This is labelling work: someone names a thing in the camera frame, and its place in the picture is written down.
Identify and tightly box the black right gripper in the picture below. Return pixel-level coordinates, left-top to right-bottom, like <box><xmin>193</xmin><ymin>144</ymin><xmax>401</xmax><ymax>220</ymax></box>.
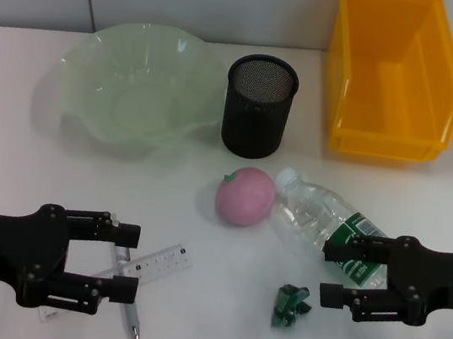
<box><xmin>313</xmin><ymin>223</ymin><xmax>453</xmax><ymax>337</ymax></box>

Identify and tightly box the clear water bottle green label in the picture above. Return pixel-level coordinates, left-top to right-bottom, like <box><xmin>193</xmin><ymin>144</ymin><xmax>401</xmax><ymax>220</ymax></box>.
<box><xmin>261</xmin><ymin>164</ymin><xmax>405</xmax><ymax>293</ymax></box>

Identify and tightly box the pink toy peach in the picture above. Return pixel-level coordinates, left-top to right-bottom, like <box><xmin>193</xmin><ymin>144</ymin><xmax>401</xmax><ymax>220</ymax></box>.
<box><xmin>211</xmin><ymin>162</ymin><xmax>281</xmax><ymax>233</ymax></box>

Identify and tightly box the silver ballpoint pen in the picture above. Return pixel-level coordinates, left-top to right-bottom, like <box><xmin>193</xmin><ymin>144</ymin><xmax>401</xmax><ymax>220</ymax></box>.
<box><xmin>93</xmin><ymin>214</ymin><xmax>159</xmax><ymax>339</ymax></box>

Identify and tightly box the transparent plastic ruler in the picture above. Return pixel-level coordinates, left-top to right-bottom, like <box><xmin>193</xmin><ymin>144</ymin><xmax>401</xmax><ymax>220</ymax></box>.
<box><xmin>35</xmin><ymin>225</ymin><xmax>197</xmax><ymax>339</ymax></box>

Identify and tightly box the green glass fruit bowl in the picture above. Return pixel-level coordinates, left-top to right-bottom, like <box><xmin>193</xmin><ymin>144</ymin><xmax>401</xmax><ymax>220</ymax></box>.
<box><xmin>40</xmin><ymin>10</ymin><xmax>237</xmax><ymax>174</ymax></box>

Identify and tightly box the black mesh pen holder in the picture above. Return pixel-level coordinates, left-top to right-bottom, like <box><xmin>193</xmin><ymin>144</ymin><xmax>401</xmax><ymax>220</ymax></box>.
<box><xmin>215</xmin><ymin>49</ymin><xmax>304</xmax><ymax>165</ymax></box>

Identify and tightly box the yellow plastic bin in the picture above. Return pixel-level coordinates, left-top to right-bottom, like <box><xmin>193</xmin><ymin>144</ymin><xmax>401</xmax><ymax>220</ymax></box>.
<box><xmin>313</xmin><ymin>0</ymin><xmax>453</xmax><ymax>170</ymax></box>

